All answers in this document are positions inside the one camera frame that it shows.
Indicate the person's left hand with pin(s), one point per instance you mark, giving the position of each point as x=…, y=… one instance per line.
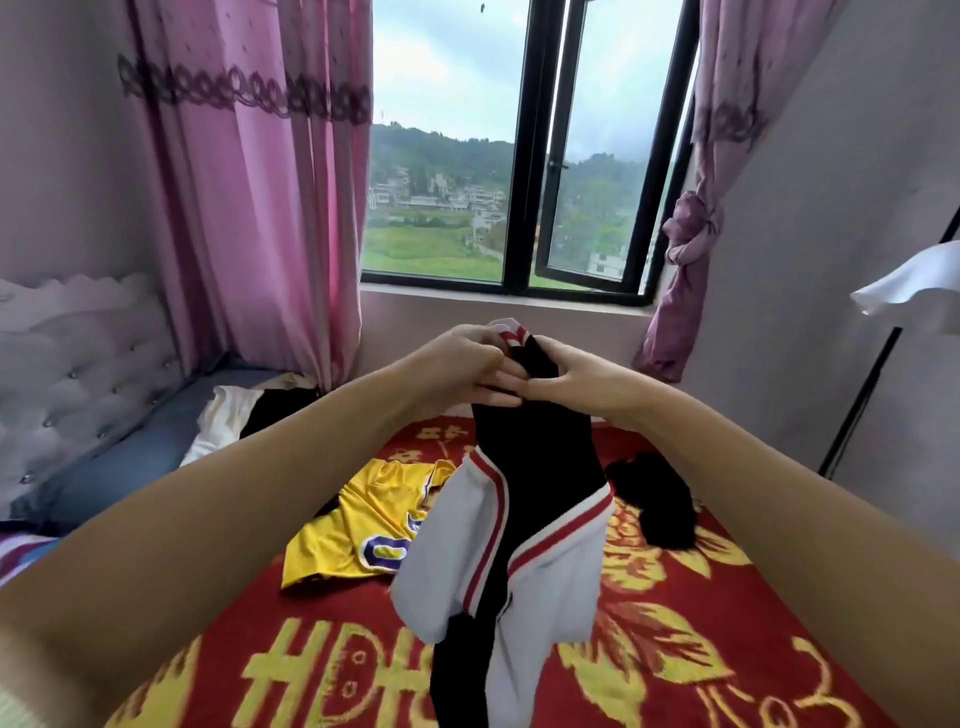
x=458, y=368

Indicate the person's right hand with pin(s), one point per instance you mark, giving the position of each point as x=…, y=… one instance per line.
x=593, y=383

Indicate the black white red-trim shorts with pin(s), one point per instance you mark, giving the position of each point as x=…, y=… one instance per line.
x=525, y=480

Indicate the small black garment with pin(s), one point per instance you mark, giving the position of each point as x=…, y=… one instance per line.
x=660, y=503

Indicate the yellow basketball jersey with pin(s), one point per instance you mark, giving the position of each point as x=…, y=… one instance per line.
x=360, y=525

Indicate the white long garment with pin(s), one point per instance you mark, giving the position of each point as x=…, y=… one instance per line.
x=218, y=420

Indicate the person's right forearm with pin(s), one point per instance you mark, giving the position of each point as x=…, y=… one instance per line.
x=810, y=555

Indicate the person's left forearm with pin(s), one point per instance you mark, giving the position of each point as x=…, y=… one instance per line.
x=195, y=540

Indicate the white bed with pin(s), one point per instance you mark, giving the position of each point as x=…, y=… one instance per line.
x=90, y=450

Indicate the black framed window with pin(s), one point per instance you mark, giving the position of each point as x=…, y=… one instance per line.
x=435, y=180

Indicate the tied pink curtain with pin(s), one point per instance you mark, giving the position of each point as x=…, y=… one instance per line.
x=705, y=195

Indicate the wide pink curtain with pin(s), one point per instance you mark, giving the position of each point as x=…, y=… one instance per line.
x=255, y=180

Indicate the red bedsheet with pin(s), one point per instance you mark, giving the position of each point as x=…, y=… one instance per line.
x=720, y=660

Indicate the grey pillow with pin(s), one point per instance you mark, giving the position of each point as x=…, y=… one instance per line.
x=120, y=465

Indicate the white tufted headboard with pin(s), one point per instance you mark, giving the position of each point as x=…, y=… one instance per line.
x=75, y=375

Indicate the colourful patterned pillow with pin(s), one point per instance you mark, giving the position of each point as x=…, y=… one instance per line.
x=23, y=552

